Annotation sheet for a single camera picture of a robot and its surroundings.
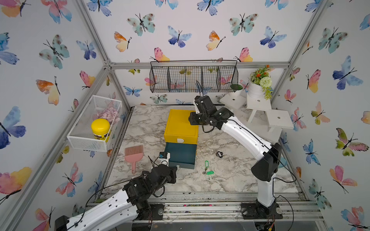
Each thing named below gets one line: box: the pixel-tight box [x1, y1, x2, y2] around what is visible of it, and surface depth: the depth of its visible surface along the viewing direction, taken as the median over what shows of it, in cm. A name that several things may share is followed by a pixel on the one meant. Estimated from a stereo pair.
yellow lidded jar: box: [91, 118, 111, 142], surface depth 65 cm
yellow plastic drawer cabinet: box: [163, 109, 199, 145], surface depth 81 cm
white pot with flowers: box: [247, 64, 274, 101], surface depth 87 cm
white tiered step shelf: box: [219, 94, 295, 144], surface depth 101 cm
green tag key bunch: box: [202, 159, 215, 176], surface depth 90 cm
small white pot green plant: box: [228, 83, 243, 98], surface depth 106 cm
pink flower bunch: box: [92, 106, 121, 125], surface depth 71 cm
